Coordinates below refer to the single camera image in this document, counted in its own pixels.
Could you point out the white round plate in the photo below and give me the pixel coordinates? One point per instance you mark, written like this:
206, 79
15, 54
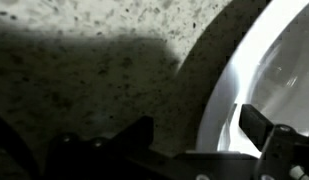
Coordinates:
260, 60

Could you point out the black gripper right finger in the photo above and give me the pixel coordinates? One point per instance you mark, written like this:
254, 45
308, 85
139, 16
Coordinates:
260, 128

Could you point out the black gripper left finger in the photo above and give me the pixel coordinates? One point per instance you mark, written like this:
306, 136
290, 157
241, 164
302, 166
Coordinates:
137, 133

